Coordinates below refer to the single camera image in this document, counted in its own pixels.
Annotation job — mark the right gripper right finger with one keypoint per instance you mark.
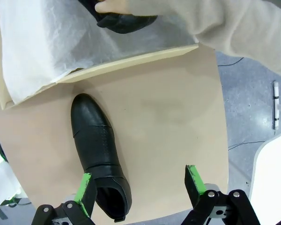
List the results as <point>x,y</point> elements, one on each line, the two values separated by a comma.
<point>194,180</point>

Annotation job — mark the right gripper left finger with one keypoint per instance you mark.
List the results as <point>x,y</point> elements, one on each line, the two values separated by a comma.
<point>84,192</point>

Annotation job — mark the black leather ankle shoe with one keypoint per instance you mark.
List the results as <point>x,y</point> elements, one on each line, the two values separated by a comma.
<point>126,23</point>
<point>93,136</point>

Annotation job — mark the white tissue paper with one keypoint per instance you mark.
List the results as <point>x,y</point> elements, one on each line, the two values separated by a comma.
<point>37,47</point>

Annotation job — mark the person forearm beige sleeve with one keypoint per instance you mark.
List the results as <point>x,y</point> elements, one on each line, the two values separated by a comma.
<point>224,23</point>

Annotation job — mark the brown cardboard shoe box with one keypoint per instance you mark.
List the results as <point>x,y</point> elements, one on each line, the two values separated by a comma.
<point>131,59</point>

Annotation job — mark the person hand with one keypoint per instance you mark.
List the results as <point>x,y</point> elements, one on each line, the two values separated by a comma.
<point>112,6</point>

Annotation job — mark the white stick black bands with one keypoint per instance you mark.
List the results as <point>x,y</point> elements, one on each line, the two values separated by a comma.
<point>275,98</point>

